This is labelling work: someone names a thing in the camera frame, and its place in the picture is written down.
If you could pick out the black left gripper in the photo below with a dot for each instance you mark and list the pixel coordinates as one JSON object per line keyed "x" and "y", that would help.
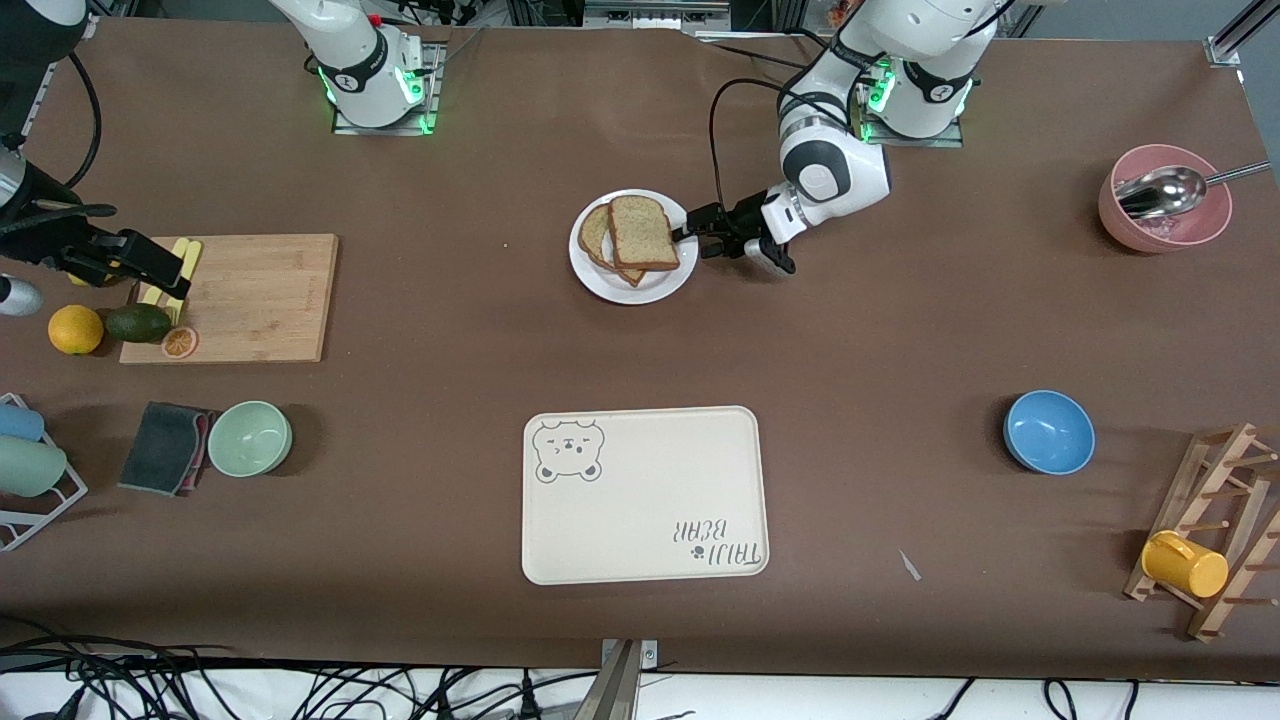
{"x": 744, "y": 221}

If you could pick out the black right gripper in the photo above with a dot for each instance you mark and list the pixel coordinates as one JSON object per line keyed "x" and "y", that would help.
{"x": 52, "y": 246}

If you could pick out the white round plate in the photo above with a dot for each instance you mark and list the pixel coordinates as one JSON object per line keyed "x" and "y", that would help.
{"x": 675, "y": 280}

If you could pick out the brown bread slice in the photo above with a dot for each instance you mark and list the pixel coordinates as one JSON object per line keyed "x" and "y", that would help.
{"x": 594, "y": 235}
{"x": 642, "y": 232}

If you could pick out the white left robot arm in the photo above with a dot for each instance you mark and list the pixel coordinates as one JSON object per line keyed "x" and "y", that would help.
{"x": 835, "y": 180}

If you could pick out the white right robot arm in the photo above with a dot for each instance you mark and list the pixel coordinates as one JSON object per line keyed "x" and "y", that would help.
{"x": 370, "y": 70}

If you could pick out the yellow plastic knife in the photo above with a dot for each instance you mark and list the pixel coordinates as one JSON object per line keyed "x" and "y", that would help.
{"x": 152, "y": 296}

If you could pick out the yellow plastic fork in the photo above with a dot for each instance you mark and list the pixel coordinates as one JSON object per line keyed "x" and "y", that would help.
{"x": 193, "y": 250}

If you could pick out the green avocado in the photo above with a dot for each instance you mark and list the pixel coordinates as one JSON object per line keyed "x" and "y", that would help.
{"x": 140, "y": 323}

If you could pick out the orange slice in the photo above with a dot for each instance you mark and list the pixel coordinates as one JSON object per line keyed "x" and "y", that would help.
{"x": 179, "y": 342}

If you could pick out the round yellow citrus fruit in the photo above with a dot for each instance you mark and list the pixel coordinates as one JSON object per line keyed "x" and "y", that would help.
{"x": 75, "y": 330}

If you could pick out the wooden cutting board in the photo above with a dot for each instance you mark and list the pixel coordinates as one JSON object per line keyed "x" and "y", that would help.
{"x": 260, "y": 300}

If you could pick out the grey folded cloth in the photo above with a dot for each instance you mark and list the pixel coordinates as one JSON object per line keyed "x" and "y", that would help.
{"x": 160, "y": 448}

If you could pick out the mint green bowl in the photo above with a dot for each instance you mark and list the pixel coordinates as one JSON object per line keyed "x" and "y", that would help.
{"x": 250, "y": 438}

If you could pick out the light blue cup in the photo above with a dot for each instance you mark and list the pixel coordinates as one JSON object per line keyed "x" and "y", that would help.
{"x": 18, "y": 422}

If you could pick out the pale green cup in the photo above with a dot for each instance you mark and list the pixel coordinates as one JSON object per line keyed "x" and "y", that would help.
{"x": 30, "y": 467}

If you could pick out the cream tray with bear print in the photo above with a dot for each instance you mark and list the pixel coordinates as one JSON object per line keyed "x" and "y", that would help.
{"x": 645, "y": 510}

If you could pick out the small tape scrap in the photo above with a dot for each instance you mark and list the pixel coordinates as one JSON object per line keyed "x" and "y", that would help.
{"x": 909, "y": 566}

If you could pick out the blue bowl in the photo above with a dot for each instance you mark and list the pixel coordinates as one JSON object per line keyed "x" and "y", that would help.
{"x": 1048, "y": 432}

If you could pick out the metal spoon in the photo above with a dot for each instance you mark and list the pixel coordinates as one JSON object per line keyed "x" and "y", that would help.
{"x": 1160, "y": 192}

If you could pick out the pink bowl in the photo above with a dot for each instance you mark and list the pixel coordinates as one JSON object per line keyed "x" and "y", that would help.
{"x": 1165, "y": 235}

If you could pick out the wooden mug rack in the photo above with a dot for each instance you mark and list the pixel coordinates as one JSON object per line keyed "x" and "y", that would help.
{"x": 1200, "y": 480}

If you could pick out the yellow mug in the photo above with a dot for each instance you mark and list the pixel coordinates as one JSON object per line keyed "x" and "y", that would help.
{"x": 1185, "y": 565}

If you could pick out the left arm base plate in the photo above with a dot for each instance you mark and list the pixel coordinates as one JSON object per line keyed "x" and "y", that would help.
{"x": 950, "y": 140}

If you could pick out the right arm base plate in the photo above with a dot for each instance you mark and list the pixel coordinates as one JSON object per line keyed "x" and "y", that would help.
{"x": 432, "y": 90}

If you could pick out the metal mounting bracket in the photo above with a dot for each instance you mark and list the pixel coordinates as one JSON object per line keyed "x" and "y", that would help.
{"x": 622, "y": 685}

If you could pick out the metal corner bracket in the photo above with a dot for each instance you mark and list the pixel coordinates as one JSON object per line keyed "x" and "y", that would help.
{"x": 1225, "y": 52}

